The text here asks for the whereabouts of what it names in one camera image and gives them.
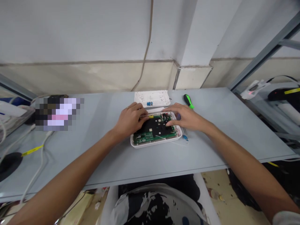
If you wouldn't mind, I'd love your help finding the person's left hand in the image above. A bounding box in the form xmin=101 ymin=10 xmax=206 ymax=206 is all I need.
xmin=115 ymin=102 xmax=150 ymax=139

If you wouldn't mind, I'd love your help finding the person's right hand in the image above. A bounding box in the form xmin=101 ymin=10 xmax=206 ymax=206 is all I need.
xmin=162 ymin=103 xmax=212 ymax=132

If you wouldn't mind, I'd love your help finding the purple handle tool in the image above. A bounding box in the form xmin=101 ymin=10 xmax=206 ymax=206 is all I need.
xmin=175 ymin=112 xmax=189 ymax=136

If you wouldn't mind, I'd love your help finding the green circuit board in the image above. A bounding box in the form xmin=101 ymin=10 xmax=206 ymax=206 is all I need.
xmin=133 ymin=112 xmax=178 ymax=144

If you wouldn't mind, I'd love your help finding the black metal shield plate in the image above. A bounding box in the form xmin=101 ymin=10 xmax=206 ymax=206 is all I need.
xmin=134 ymin=115 xmax=173 ymax=137

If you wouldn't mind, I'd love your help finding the white router case base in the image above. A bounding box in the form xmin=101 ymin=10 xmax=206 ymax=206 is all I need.
xmin=130 ymin=111 xmax=183 ymax=149

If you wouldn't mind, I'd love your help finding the white router case cover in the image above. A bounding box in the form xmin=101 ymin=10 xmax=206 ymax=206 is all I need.
xmin=134 ymin=90 xmax=172 ymax=109

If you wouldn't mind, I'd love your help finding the white barcode scanner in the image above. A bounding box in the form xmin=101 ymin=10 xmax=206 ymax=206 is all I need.
xmin=241 ymin=79 xmax=273 ymax=101

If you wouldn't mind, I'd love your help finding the person's body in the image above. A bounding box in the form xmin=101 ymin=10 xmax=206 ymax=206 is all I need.
xmin=110 ymin=183 xmax=209 ymax=225

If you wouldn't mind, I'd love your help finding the black yellow device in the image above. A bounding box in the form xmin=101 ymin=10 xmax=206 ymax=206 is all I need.
xmin=268 ymin=86 xmax=300 ymax=102

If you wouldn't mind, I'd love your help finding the grey metal shelf rack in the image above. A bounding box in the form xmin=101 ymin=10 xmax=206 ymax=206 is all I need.
xmin=228 ymin=12 xmax=300 ymax=155

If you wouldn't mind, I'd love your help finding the black bag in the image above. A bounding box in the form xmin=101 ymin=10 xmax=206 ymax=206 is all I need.
xmin=227 ymin=160 xmax=300 ymax=213

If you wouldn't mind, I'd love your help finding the white power strip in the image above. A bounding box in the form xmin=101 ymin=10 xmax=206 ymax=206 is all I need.
xmin=0 ymin=101 xmax=28 ymax=117

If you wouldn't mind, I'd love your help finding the black round disc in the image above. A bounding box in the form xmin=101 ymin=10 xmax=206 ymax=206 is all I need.
xmin=0 ymin=152 xmax=23 ymax=183

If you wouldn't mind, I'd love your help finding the green black handle screwdriver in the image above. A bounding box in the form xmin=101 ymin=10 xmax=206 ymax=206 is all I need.
xmin=182 ymin=93 xmax=195 ymax=110

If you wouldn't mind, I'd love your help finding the thin white wire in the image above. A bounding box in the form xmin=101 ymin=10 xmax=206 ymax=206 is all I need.
xmin=154 ymin=133 xmax=188 ymax=147

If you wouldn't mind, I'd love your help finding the beige wall cable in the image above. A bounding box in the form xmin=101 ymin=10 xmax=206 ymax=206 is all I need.
xmin=130 ymin=0 xmax=154 ymax=92

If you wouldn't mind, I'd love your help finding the white cable with yellow tag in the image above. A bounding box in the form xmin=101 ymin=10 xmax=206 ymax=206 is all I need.
xmin=20 ymin=130 xmax=56 ymax=204

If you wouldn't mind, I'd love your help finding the grey metal frame bar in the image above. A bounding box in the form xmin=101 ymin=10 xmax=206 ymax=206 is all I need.
xmin=0 ymin=73 xmax=38 ymax=102

